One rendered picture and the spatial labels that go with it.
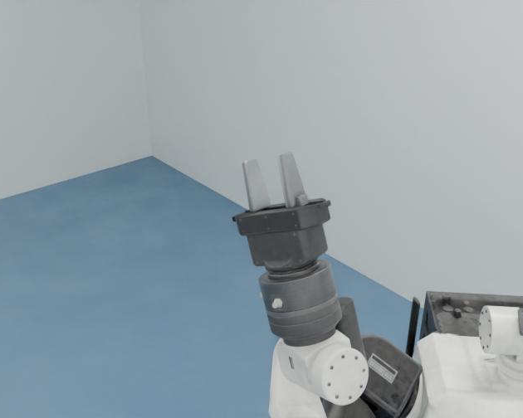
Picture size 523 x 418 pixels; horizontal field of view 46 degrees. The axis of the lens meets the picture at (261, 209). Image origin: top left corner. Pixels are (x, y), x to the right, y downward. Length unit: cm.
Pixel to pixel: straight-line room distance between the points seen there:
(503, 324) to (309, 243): 33
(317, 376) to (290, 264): 13
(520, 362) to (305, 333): 36
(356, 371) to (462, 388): 25
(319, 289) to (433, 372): 32
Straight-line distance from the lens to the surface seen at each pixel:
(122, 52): 472
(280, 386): 80
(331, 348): 72
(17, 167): 460
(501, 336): 90
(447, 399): 94
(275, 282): 71
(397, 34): 294
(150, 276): 349
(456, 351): 101
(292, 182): 70
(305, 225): 68
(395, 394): 94
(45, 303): 342
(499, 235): 287
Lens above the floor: 192
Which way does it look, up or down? 28 degrees down
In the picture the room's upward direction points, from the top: straight up
